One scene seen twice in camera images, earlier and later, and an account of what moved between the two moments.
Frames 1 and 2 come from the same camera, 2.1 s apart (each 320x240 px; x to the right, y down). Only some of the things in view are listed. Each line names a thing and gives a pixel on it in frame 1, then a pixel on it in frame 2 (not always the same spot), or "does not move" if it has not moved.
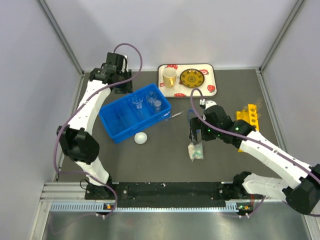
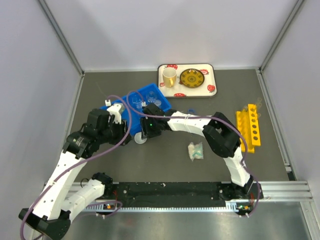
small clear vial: x=157 y=103 does not move
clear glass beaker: x=151 y=99 does not move
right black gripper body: x=208 y=132 → x=149 y=127
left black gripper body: x=123 y=88 → x=117 y=132
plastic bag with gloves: x=195 y=151 does not move
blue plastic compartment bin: x=135 y=113 does not move
